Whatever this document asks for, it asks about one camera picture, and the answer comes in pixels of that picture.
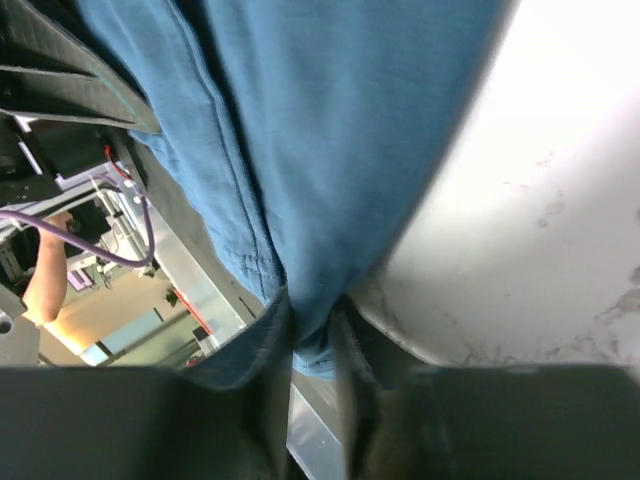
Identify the blue t shirt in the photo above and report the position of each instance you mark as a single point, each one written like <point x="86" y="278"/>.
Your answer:
<point x="302" y="132"/>

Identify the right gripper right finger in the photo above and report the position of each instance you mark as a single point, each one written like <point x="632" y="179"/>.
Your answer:
<point x="403" y="418"/>

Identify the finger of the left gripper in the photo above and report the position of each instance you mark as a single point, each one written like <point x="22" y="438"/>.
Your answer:
<point x="53" y="68"/>

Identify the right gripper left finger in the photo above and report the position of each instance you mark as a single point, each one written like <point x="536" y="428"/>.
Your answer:
<point x="224" y="418"/>

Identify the person forearm in background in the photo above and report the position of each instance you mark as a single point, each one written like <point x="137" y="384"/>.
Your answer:
<point x="46" y="291"/>

